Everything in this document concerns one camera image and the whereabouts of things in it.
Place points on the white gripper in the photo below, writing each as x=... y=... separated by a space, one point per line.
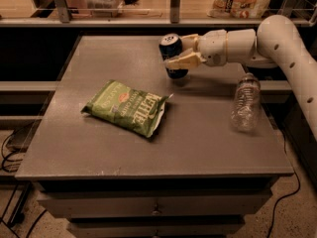
x=213 y=48

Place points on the blue pepsi can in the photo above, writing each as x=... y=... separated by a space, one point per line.
x=170 y=46

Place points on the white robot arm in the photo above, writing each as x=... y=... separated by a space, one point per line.
x=275 y=40

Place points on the snack bag on shelf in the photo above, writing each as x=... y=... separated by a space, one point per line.
x=241 y=9

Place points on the green kettle chips bag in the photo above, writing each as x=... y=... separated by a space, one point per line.
x=132 y=109

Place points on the clear plastic water bottle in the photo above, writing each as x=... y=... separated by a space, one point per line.
x=247 y=104

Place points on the clear plastic container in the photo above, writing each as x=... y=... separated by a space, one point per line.
x=103 y=8

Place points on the grey drawer cabinet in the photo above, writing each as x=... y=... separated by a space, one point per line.
x=161 y=213

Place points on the metal shelf rail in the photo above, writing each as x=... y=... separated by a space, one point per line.
x=144 y=14

